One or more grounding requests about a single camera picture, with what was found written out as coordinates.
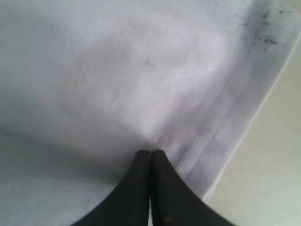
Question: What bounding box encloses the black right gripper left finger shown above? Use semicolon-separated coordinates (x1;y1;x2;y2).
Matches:
73;150;151;226

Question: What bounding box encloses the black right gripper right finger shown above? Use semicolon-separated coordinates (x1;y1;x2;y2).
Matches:
150;150;230;226

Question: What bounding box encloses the white t-shirt red lettering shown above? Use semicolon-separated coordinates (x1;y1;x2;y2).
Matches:
0;0;301;226

